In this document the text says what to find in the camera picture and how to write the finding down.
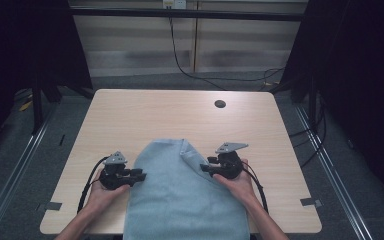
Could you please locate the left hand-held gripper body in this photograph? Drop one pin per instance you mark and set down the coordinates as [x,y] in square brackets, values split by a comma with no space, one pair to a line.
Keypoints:
[115,175]

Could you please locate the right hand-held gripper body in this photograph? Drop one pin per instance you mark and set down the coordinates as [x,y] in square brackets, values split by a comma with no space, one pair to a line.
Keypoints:
[228,163]

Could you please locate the light blue towel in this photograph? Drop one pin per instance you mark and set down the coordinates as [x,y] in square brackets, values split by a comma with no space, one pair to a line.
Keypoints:
[180,193]

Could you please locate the person's right hand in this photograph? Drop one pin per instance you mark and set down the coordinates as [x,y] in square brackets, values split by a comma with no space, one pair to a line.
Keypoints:
[238,186]

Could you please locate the person's left hand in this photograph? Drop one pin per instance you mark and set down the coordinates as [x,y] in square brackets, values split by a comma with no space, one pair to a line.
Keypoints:
[101,196]

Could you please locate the dark round table grommet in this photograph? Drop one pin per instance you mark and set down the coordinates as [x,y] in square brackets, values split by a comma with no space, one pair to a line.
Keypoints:
[220,103]

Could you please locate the grey tape strip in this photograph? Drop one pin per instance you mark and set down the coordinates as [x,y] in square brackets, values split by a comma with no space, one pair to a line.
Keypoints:
[310,202]
[54,206]

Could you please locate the black metal stand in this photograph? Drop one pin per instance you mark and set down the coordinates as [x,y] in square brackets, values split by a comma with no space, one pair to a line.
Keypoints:
[312,103]
[37,106]

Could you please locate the black horizontal bar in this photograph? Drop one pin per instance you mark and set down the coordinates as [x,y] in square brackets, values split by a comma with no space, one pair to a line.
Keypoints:
[186,14]

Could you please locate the dark curtain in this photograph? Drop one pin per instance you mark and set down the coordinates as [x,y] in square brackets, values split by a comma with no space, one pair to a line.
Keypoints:
[363,83]
[20,50]

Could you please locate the metal floor rail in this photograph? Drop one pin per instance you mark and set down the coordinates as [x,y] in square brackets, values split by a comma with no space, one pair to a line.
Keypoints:
[13,180]
[333,173]

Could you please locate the white wall socket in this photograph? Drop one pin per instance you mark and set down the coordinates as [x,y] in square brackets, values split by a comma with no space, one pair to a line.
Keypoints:
[174,4]

